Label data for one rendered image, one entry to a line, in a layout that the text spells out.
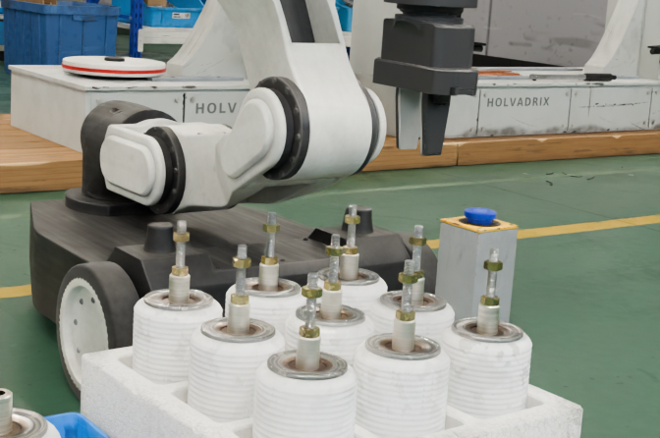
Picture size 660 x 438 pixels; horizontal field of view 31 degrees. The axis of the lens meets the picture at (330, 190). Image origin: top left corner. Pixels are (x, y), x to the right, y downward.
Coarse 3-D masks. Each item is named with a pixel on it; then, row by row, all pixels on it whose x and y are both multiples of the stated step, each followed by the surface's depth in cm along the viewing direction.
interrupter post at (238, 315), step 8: (232, 304) 117; (248, 304) 118; (232, 312) 117; (240, 312) 117; (248, 312) 118; (232, 320) 118; (240, 320) 117; (248, 320) 118; (232, 328) 118; (240, 328) 118; (248, 328) 118
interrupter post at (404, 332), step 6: (396, 318) 116; (396, 324) 116; (402, 324) 115; (408, 324) 115; (414, 324) 116; (396, 330) 116; (402, 330) 115; (408, 330) 115; (414, 330) 116; (396, 336) 116; (402, 336) 115; (408, 336) 115; (396, 342) 116; (402, 342) 116; (408, 342) 116; (396, 348) 116; (402, 348) 116; (408, 348) 116
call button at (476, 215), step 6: (468, 210) 147; (474, 210) 147; (480, 210) 147; (486, 210) 148; (492, 210) 148; (468, 216) 147; (474, 216) 146; (480, 216) 146; (486, 216) 146; (492, 216) 146; (474, 222) 147; (480, 222) 146; (486, 222) 147
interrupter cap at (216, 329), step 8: (208, 320) 120; (216, 320) 121; (224, 320) 121; (256, 320) 122; (200, 328) 118; (208, 328) 118; (216, 328) 118; (224, 328) 119; (256, 328) 119; (264, 328) 119; (272, 328) 119; (208, 336) 116; (216, 336) 115; (224, 336) 116; (232, 336) 116; (240, 336) 116; (248, 336) 116; (256, 336) 117; (264, 336) 116; (272, 336) 117
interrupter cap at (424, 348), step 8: (376, 336) 119; (384, 336) 119; (392, 336) 119; (416, 336) 120; (368, 344) 116; (376, 344) 116; (384, 344) 117; (416, 344) 118; (424, 344) 118; (432, 344) 118; (376, 352) 114; (384, 352) 114; (392, 352) 114; (400, 352) 115; (408, 352) 116; (416, 352) 115; (424, 352) 115; (432, 352) 115; (440, 352) 116
